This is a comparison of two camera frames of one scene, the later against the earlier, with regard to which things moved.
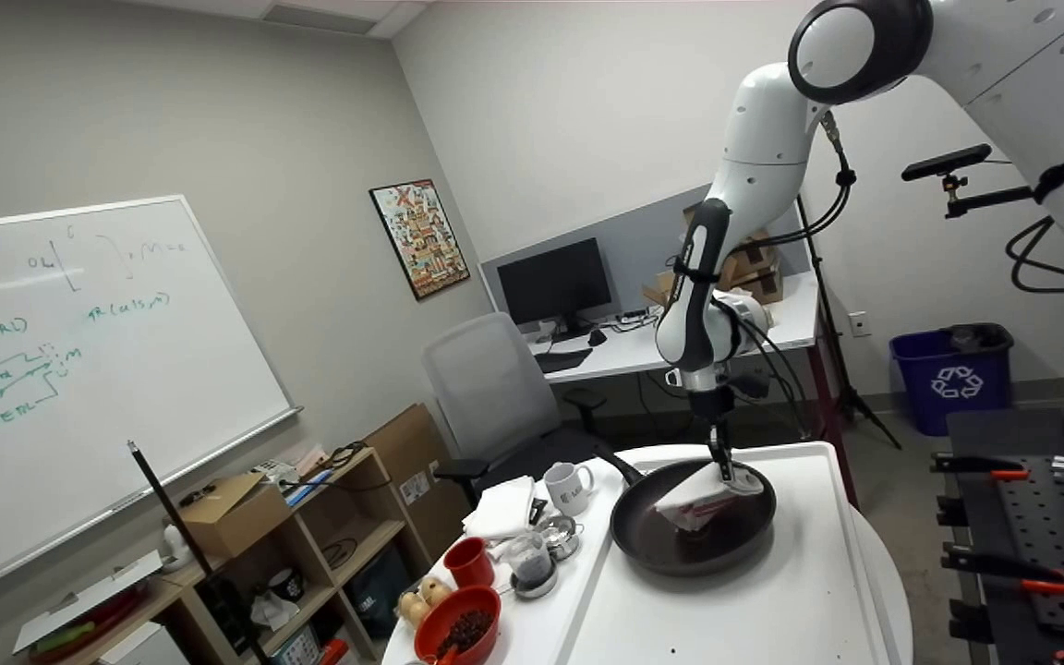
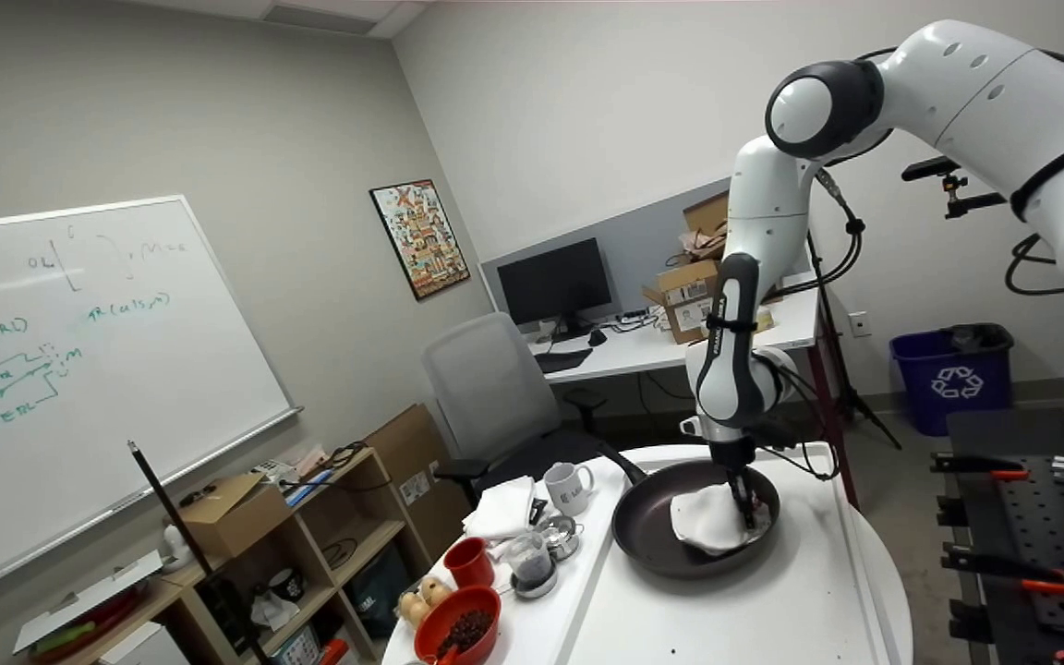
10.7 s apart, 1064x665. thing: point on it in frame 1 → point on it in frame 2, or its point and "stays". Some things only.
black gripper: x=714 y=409 → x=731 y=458
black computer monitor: x=555 y=287 stays
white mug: x=566 y=484 stays
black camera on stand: x=956 y=178 stays
